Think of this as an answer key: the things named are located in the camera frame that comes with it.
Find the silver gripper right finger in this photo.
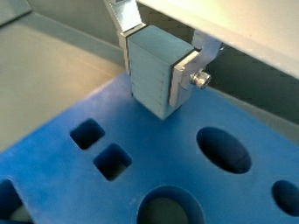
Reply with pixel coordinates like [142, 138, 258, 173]
[169, 30, 221, 108]

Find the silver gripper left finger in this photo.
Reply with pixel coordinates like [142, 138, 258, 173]
[104, 0, 145, 72]

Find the light blue rectangular block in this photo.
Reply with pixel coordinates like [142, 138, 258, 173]
[126, 25, 193, 120]

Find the blue shape sorter board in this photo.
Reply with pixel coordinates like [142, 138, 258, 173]
[0, 75, 299, 224]

